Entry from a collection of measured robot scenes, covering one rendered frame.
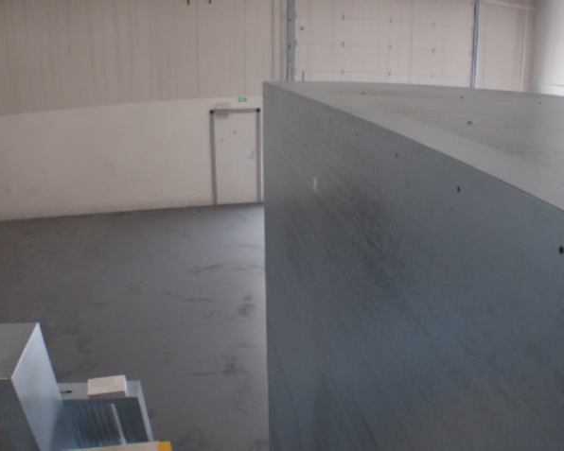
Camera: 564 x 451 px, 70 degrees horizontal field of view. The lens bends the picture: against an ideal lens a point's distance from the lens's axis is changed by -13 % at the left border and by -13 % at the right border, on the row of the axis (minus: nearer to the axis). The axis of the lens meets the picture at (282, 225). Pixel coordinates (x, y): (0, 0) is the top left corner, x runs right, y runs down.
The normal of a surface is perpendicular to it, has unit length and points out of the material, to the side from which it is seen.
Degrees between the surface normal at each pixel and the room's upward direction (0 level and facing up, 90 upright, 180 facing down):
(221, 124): 90
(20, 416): 90
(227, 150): 90
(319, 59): 90
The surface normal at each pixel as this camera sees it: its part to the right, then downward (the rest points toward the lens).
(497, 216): -0.98, 0.07
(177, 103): 0.18, 0.36
